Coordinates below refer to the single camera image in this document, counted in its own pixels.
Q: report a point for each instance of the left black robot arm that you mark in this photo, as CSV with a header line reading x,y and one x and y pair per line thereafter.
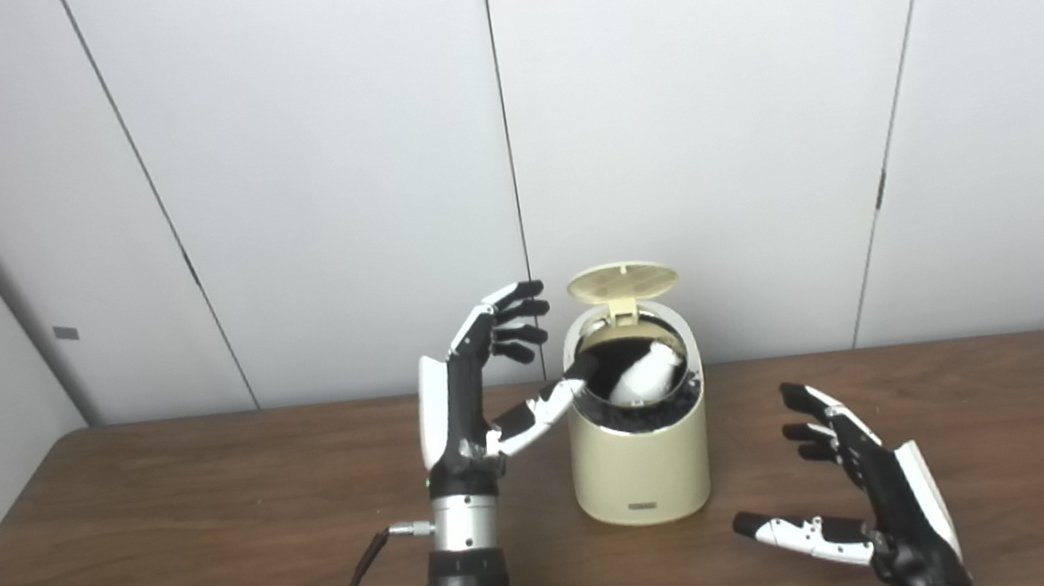
x,y
464,583

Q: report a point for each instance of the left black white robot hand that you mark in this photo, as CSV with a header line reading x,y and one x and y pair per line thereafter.
x,y
453,423

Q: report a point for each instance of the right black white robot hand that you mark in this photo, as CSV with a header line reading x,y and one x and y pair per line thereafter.
x,y
899,511

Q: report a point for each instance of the small white plastic bottle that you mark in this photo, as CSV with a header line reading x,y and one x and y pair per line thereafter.
x,y
644,376

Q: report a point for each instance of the cream-colored bin body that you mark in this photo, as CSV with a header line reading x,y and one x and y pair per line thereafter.
x,y
644,474

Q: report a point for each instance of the round cream bin lid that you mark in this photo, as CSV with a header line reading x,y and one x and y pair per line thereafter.
x,y
621,282

